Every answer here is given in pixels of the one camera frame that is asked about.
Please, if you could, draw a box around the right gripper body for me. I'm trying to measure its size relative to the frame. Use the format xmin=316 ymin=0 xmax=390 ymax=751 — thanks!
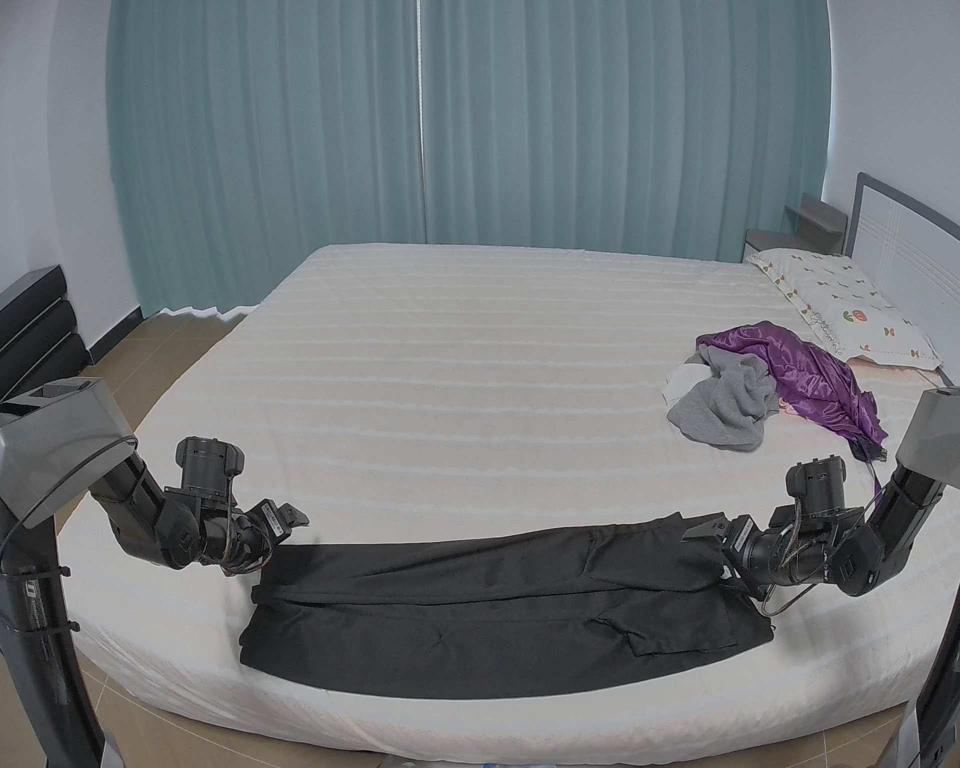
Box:
xmin=722 ymin=515 xmax=801 ymax=599

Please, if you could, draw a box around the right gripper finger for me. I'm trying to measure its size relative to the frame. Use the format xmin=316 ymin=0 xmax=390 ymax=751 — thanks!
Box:
xmin=681 ymin=516 xmax=733 ymax=549

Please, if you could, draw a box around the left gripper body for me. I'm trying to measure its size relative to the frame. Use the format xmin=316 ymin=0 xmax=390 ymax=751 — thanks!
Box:
xmin=222 ymin=498 xmax=295 ymax=576

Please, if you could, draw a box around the black T-shirt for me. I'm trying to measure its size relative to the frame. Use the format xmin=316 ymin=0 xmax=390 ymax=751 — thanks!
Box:
xmin=238 ymin=511 xmax=775 ymax=699

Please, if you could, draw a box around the bed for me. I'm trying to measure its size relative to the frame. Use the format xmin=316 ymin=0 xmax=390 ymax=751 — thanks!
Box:
xmin=56 ymin=172 xmax=960 ymax=762

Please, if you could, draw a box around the grey garment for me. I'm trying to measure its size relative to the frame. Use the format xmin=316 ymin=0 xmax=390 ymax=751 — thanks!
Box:
xmin=666 ymin=352 xmax=783 ymax=453

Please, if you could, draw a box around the white garment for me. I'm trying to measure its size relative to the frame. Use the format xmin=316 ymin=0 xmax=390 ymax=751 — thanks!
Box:
xmin=662 ymin=361 xmax=710 ymax=406

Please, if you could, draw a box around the purple satin garment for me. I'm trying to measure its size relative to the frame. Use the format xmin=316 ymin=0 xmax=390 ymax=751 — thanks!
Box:
xmin=696 ymin=321 xmax=890 ymax=496

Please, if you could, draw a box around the white printed pillow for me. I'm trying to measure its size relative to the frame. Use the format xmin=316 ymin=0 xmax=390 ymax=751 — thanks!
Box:
xmin=746 ymin=247 xmax=945 ymax=370

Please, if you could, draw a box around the black chest of drawers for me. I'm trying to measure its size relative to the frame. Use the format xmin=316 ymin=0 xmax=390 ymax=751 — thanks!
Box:
xmin=0 ymin=264 xmax=90 ymax=399

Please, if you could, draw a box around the grey bedside table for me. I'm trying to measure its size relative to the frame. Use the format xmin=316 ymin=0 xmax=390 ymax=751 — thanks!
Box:
xmin=744 ymin=192 xmax=849 ymax=260

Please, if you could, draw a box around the blue-green curtain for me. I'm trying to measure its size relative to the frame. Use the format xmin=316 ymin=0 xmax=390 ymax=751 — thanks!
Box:
xmin=420 ymin=0 xmax=834 ymax=260
xmin=105 ymin=0 xmax=429 ymax=316

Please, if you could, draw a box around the black cable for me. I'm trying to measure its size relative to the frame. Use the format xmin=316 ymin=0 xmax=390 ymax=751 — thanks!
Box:
xmin=757 ymin=581 xmax=820 ymax=621
xmin=221 ymin=543 xmax=276 ymax=580

